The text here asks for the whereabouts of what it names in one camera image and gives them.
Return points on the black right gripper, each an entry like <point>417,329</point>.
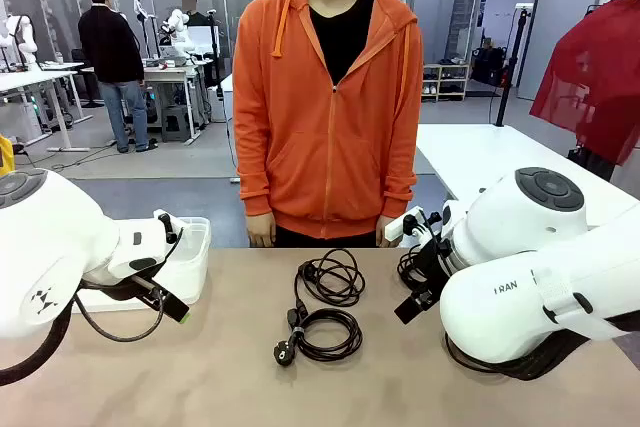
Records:
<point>434,267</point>

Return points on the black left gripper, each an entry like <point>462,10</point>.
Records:
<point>115,289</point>

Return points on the person's right forearm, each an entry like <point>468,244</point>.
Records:
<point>252,172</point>

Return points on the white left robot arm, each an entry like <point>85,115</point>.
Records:
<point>50,247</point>

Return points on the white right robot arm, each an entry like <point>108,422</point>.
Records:
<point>525,307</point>

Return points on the person's left forearm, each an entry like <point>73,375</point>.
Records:
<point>400,172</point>

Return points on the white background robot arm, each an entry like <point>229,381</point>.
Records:
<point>27,42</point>
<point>177,22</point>

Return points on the person's left hand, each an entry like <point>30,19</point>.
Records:
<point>381,232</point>

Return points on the person's right hand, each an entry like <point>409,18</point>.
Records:
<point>261,231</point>

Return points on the clear plastic container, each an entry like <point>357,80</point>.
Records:
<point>197,267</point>

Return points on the white table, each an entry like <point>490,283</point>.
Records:
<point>475,157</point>

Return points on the grey plastic stool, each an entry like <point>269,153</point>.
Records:
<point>175,122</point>

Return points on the person in orange hoodie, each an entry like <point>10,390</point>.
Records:
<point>320,147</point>

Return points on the yellow object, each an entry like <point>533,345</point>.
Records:
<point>5,152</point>

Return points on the wooden shoe shelf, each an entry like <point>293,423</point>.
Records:
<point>445,82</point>

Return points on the white desk with equipment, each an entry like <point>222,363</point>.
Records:
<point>165,74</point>

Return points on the black bag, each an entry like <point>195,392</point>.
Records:
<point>490,67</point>

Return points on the man in black jacket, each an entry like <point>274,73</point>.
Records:
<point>110,47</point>

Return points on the black tripod stand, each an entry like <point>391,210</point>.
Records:
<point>515,47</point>

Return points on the person in black clothes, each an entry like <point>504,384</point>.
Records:
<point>197,17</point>

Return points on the mannequin with red cape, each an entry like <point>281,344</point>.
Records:
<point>590,72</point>

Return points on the grey partition panel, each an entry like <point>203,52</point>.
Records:
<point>435,12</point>

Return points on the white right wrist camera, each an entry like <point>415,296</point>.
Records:
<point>395,228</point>

